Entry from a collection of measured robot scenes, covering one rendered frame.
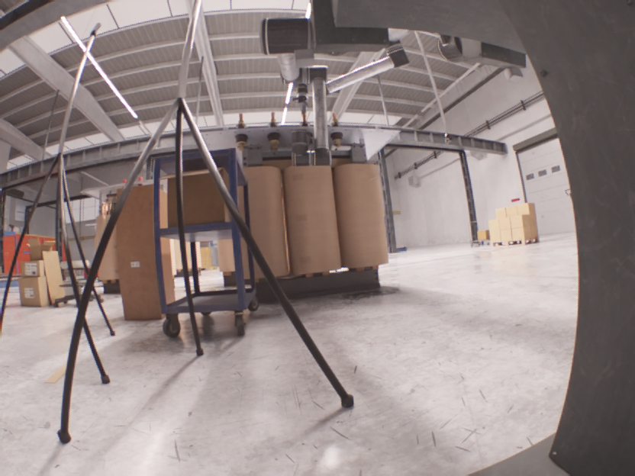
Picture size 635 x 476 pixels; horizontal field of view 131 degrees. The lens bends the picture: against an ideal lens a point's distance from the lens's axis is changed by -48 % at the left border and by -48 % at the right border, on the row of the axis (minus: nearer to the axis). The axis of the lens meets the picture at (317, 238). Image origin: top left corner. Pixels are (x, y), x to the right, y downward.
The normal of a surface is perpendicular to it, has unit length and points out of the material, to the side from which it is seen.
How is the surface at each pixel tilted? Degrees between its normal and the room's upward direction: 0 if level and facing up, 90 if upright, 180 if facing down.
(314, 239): 90
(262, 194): 90
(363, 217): 90
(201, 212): 90
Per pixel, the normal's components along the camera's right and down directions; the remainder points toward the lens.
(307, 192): 0.23, -0.07
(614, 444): -1.00, 0.09
